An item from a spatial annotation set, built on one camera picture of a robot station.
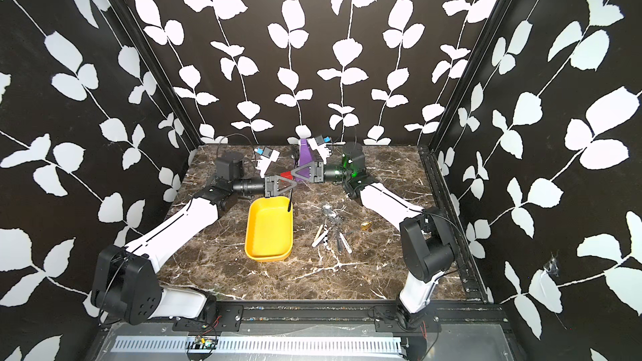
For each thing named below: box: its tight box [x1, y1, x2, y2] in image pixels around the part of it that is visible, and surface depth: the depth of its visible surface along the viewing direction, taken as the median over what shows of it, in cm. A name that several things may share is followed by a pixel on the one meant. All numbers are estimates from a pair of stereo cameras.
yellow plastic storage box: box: [244, 196, 294, 262], surface depth 93 cm
